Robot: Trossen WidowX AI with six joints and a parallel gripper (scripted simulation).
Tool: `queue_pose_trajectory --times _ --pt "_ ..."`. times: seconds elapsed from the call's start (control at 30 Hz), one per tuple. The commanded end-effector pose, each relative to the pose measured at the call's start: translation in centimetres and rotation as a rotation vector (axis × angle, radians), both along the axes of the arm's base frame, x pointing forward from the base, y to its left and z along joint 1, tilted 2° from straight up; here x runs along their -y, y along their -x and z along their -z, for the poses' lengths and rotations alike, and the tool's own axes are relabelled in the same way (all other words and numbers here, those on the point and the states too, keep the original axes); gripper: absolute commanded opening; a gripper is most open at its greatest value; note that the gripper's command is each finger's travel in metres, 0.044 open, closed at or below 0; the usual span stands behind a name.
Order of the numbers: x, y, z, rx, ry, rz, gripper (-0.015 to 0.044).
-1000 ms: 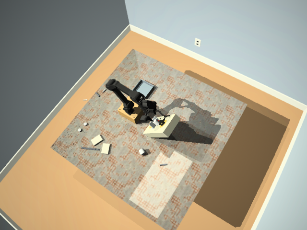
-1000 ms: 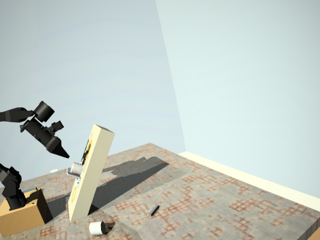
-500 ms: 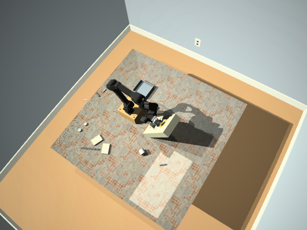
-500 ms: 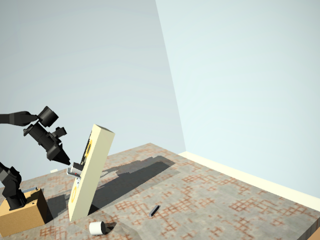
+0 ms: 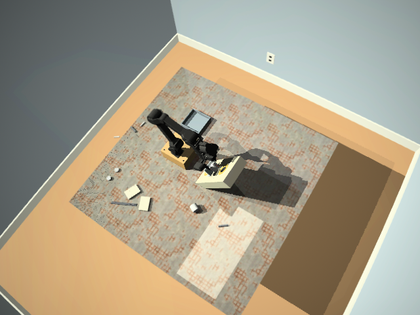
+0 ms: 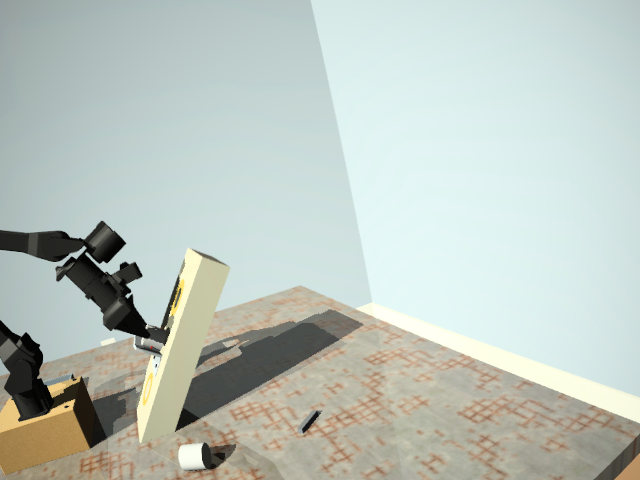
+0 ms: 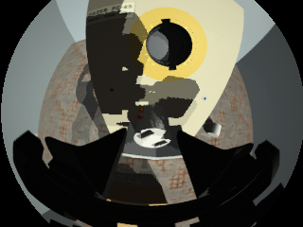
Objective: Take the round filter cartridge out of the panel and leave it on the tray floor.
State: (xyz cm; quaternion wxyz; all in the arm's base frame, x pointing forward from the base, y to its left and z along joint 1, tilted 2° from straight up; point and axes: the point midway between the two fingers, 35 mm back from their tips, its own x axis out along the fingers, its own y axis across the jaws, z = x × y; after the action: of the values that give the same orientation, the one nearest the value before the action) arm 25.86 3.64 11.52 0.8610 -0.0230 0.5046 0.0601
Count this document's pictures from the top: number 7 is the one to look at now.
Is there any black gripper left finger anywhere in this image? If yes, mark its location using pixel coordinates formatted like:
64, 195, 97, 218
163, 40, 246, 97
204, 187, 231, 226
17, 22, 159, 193
45, 128, 126, 201

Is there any white cylinder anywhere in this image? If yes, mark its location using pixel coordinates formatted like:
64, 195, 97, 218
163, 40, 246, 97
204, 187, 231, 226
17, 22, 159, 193
208, 122, 221, 137

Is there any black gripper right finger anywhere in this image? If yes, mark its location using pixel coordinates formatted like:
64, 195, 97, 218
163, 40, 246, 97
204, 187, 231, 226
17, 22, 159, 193
177, 130, 254, 198

